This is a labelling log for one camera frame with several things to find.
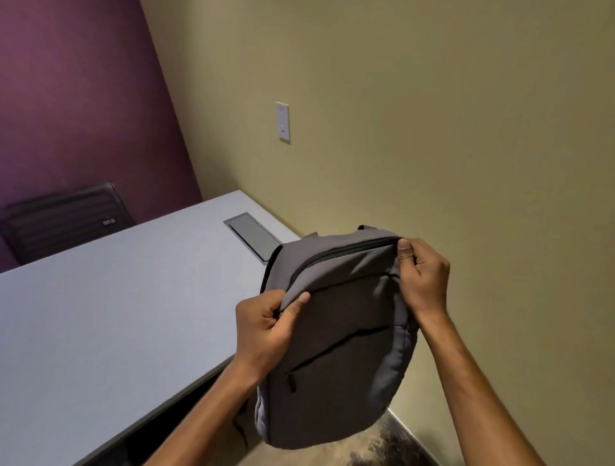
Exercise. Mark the person's right hand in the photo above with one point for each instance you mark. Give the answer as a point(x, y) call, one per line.
point(427, 283)

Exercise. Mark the person's left hand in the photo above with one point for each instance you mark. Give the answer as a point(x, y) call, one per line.
point(259, 331)

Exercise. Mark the person's right thumb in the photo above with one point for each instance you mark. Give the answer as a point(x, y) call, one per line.
point(406, 257)

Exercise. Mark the person's left thumb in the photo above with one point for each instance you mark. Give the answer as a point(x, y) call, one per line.
point(294, 309)

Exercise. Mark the grey backpack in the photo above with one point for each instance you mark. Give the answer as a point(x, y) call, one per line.
point(336, 345)

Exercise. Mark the person's right forearm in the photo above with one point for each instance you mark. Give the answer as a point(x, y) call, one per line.
point(475, 393)

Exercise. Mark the person's left forearm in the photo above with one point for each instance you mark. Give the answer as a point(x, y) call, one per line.
point(202, 417)

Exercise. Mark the white table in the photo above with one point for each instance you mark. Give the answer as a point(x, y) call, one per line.
point(120, 307)

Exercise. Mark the black office chair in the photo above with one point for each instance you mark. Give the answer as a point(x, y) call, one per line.
point(62, 221)

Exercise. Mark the white wall switch plate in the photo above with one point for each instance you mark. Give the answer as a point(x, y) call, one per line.
point(283, 122)

